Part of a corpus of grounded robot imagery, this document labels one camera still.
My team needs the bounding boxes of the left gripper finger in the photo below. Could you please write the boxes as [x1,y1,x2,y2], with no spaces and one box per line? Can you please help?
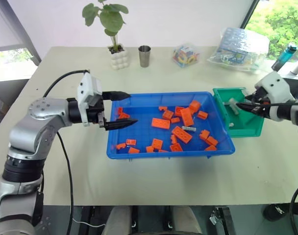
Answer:
[104,117,139,131]
[102,91,132,101]

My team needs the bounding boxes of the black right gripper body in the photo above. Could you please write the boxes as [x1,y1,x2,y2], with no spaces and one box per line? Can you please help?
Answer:
[251,88,273,119]

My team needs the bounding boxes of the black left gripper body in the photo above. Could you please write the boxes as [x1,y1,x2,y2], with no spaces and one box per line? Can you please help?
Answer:
[86,92,108,129]

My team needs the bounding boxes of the green plastic bin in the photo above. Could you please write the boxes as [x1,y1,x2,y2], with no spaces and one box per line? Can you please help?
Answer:
[212,87,265,138]

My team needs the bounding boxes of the blue plastic bin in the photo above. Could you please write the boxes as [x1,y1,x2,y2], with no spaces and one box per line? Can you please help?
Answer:
[106,92,236,161]

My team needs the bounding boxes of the white bubble plant pot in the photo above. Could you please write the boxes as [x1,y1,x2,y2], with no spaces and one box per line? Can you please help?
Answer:
[108,44,130,71]

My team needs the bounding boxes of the large orange toy brick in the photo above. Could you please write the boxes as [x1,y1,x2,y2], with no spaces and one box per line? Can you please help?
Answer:
[180,107,195,127]
[151,117,171,129]
[171,125,193,144]

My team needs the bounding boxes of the stainless steel cup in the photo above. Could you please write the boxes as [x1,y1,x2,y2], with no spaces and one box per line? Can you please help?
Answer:
[138,45,152,68]

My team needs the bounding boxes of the clear plastic bag of parts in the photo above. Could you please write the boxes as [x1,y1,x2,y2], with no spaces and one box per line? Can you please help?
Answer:
[206,26,271,73]

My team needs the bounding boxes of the blue water bottle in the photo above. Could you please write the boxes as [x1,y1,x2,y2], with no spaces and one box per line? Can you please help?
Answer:
[271,42,298,72]

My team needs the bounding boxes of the green leafy plant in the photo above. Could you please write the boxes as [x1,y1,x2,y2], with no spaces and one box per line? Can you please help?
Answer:
[81,0,129,53]

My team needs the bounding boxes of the bag of colourful bricks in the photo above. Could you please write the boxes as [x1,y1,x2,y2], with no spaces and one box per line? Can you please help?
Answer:
[172,43,201,68]

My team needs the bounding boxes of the grey rounded robot leg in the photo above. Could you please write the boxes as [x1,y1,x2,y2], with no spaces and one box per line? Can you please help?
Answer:
[100,205,133,235]
[172,205,204,235]

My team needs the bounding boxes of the black rounded object under table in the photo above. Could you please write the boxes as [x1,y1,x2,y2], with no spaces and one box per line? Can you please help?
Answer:
[262,202,298,222]

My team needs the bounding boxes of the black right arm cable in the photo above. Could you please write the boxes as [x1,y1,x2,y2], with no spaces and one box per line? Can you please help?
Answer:
[261,102,298,235]

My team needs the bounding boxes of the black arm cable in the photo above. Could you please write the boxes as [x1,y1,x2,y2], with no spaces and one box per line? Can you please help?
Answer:
[261,102,298,235]
[42,70,91,235]

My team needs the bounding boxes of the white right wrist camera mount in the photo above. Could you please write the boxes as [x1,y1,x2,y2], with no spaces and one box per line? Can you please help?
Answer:
[254,71,297,104]

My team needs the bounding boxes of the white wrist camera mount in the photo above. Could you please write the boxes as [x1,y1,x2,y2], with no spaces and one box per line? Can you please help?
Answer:
[254,71,297,104]
[76,72,103,127]

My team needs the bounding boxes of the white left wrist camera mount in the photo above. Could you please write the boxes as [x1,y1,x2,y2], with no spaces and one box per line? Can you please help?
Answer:
[76,72,103,127]

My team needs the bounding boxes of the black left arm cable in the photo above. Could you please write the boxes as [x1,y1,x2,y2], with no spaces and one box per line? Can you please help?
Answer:
[42,70,91,235]

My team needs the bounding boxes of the dark window frame post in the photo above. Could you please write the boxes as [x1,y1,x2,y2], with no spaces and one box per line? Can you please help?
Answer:
[9,0,42,67]
[239,0,260,29]

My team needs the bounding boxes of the thin white cable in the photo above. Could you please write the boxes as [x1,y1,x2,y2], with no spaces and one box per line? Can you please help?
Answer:
[72,218,106,228]

